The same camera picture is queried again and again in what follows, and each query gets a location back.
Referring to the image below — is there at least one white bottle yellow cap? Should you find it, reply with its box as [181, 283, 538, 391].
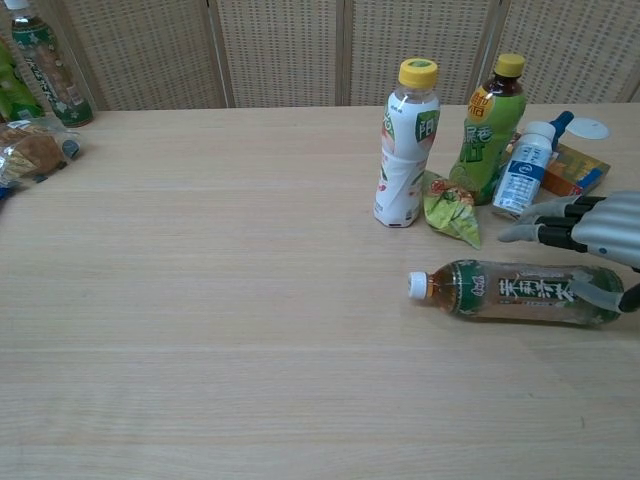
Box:
[373, 57, 442, 230]

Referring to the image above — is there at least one green label tea bottle yellow cap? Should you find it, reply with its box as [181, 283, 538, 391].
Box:
[448, 53, 528, 206]

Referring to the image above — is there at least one small white bottle blue label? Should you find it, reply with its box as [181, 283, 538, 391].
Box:
[492, 120, 558, 216]

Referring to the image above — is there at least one woven folding screen wooden frame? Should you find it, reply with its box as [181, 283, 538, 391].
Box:
[0, 0, 640, 112]

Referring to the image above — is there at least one green snack packet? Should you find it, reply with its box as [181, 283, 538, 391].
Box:
[422, 169, 482, 250]

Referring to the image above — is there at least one bread in clear plastic bag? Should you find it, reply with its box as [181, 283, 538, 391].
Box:
[0, 118, 84, 190]

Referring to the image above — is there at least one blue plastic bottle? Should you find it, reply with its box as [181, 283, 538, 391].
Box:
[549, 110, 576, 142]

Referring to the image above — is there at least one clear jasmine tea bottle white cap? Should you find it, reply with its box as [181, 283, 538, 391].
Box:
[9, 0, 95, 129]
[407, 258, 626, 329]

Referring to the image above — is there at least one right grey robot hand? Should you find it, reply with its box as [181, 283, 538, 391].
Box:
[498, 189, 640, 316]

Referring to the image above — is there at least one colourful orange blue box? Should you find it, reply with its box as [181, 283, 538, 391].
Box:
[538, 142, 612, 196]

